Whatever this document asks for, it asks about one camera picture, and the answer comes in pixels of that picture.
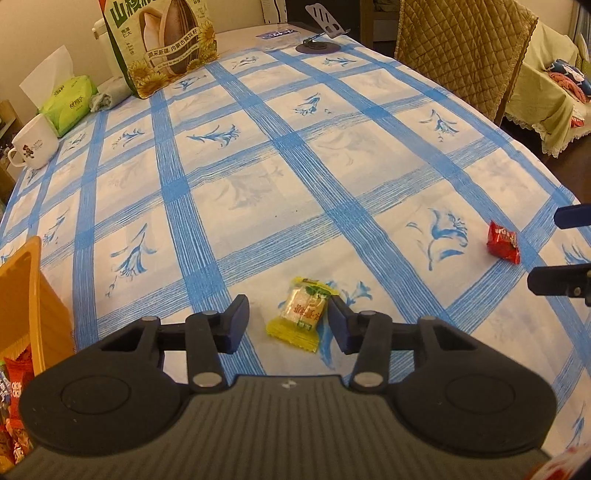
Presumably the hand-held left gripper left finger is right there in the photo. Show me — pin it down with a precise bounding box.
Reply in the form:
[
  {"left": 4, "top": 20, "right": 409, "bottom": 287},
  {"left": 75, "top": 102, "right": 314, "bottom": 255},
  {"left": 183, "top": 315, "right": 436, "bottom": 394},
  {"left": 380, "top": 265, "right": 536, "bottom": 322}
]
[{"left": 99, "top": 295, "right": 250, "bottom": 393}]

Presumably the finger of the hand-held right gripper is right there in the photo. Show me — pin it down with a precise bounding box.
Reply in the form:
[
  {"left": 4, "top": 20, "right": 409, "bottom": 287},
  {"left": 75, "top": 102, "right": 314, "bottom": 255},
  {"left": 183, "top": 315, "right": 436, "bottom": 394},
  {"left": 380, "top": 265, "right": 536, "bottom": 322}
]
[
  {"left": 554, "top": 203, "right": 591, "bottom": 228},
  {"left": 527, "top": 264, "right": 591, "bottom": 305}
]

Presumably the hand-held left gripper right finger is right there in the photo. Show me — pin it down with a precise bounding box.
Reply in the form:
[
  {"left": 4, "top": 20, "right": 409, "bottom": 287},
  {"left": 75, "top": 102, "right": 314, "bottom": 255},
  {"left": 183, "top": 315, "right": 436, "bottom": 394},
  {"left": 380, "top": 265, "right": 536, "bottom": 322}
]
[{"left": 328, "top": 295, "right": 481, "bottom": 392}]

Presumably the yellow candy packet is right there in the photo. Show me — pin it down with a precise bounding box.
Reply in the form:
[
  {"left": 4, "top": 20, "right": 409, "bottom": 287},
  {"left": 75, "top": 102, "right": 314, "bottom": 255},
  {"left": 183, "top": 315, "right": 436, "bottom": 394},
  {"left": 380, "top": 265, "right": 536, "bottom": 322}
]
[{"left": 266, "top": 276, "right": 339, "bottom": 354}]

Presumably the red candy packet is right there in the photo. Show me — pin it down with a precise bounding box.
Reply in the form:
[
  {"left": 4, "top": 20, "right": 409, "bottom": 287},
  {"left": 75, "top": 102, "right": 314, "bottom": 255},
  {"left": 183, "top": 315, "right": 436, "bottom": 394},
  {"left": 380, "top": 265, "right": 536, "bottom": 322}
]
[{"left": 486, "top": 220, "right": 522, "bottom": 265}]

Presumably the orange plastic tray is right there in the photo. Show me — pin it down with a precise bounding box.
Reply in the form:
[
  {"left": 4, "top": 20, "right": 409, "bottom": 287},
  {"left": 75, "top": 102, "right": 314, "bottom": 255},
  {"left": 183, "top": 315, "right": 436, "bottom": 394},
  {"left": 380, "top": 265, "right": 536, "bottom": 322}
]
[{"left": 0, "top": 236, "right": 75, "bottom": 398}]

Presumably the sofa with green cover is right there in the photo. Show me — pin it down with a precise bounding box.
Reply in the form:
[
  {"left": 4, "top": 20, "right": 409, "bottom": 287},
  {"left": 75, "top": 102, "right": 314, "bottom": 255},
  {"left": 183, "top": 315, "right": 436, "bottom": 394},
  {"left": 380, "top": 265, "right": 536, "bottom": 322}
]
[{"left": 503, "top": 18, "right": 591, "bottom": 160}]

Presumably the printed cloth on sofa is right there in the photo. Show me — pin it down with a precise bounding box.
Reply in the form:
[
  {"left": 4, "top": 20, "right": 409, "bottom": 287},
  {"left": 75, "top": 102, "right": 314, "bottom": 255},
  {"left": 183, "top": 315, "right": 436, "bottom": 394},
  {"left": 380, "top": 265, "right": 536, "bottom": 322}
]
[{"left": 547, "top": 59, "right": 591, "bottom": 127}]

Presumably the blue checked tablecloth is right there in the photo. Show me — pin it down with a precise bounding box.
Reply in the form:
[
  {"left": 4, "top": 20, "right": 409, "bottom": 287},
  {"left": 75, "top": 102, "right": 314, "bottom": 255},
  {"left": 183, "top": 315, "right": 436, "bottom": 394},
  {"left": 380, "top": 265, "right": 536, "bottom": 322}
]
[{"left": 0, "top": 23, "right": 583, "bottom": 462}]

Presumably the person's red patterned clothing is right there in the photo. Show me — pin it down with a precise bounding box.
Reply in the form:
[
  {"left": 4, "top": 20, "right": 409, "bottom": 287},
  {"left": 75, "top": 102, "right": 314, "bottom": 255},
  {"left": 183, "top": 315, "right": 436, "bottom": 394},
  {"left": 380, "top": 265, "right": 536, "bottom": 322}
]
[{"left": 526, "top": 445, "right": 591, "bottom": 480}]

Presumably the quilted cover chair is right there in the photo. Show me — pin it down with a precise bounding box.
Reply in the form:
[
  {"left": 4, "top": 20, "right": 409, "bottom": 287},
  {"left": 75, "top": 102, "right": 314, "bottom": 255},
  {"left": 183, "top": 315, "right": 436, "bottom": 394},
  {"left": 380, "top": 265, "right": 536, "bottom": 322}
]
[{"left": 392, "top": 0, "right": 539, "bottom": 125}]

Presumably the grey cloth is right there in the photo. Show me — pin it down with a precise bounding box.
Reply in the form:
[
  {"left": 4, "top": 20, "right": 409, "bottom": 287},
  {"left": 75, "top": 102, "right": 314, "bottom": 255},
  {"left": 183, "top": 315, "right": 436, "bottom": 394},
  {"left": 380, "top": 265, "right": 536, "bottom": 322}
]
[{"left": 89, "top": 76, "right": 132, "bottom": 113}]

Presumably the white printed mug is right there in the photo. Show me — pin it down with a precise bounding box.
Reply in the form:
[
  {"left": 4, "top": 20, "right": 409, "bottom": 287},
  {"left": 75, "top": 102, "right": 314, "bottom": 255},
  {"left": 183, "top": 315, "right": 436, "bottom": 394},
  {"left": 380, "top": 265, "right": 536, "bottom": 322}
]
[{"left": 6, "top": 114, "right": 61, "bottom": 169}]

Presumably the phone stand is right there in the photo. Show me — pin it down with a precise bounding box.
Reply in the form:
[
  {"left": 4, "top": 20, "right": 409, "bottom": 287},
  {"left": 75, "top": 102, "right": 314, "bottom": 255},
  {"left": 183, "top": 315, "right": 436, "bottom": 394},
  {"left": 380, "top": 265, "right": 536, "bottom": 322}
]
[{"left": 295, "top": 4, "right": 350, "bottom": 55}]

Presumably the green tissue pack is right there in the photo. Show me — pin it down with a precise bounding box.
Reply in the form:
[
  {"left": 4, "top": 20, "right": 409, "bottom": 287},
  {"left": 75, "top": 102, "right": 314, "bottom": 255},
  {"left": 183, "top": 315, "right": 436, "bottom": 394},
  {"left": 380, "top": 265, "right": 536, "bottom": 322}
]
[{"left": 19, "top": 46, "right": 98, "bottom": 138}]

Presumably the blue card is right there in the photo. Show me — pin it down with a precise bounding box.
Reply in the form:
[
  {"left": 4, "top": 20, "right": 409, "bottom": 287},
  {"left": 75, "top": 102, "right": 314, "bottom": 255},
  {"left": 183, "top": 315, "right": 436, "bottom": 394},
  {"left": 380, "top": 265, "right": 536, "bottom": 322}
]
[{"left": 257, "top": 28, "right": 296, "bottom": 43}]

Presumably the sunflower seed bag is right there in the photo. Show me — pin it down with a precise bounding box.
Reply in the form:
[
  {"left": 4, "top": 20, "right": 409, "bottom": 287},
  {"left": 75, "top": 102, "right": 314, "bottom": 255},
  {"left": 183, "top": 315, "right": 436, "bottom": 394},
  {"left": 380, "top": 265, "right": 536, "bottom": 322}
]
[{"left": 95, "top": 0, "right": 220, "bottom": 100}]

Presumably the white cardboard box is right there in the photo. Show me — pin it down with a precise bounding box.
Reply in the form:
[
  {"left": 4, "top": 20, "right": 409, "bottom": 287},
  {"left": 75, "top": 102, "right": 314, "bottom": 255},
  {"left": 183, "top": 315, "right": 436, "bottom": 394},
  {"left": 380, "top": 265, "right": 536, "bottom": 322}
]
[{"left": 261, "top": 0, "right": 289, "bottom": 24}]

